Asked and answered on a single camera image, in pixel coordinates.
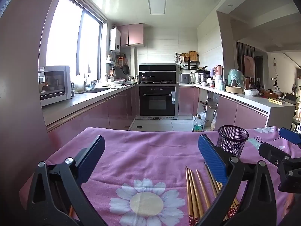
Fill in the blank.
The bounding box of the dark wooden chopstick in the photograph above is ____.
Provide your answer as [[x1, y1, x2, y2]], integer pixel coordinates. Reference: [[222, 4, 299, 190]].
[[204, 163, 217, 198], [208, 168, 221, 193]]

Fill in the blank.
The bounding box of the black mesh utensil cup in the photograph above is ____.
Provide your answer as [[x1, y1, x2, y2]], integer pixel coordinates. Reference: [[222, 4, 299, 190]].
[[216, 125, 249, 158]]

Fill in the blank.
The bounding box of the plastic oil bottle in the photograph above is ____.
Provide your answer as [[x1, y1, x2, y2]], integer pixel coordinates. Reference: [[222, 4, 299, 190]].
[[193, 114, 204, 132]]

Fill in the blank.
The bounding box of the pink floral tablecloth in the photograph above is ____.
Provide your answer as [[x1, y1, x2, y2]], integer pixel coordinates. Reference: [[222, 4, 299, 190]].
[[20, 126, 300, 225]]

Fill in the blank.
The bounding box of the pink kettle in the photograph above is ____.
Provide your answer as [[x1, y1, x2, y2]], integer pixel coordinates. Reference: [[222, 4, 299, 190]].
[[215, 65, 223, 76]]

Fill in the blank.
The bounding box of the black built-in oven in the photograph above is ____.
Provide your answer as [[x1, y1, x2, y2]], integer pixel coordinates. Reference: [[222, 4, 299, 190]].
[[138, 83, 179, 120]]

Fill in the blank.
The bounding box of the white microwave oven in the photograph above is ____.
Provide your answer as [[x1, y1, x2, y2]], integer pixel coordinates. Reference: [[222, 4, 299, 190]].
[[38, 65, 71, 107]]

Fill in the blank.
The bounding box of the black range hood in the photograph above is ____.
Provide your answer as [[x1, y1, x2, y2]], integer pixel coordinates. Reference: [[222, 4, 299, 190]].
[[138, 63, 176, 83]]

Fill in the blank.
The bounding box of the black frying pan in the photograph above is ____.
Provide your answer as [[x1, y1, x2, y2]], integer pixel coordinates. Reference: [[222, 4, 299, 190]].
[[122, 64, 130, 75]]

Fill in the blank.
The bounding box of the window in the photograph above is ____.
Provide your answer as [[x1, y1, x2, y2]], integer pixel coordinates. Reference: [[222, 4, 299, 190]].
[[45, 0, 104, 81]]

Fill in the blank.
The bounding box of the white water heater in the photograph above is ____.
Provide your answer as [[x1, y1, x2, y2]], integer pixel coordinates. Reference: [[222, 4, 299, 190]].
[[109, 28, 121, 53]]

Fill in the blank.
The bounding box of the pink upper cabinet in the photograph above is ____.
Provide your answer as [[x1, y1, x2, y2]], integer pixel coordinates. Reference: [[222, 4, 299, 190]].
[[117, 24, 144, 47]]

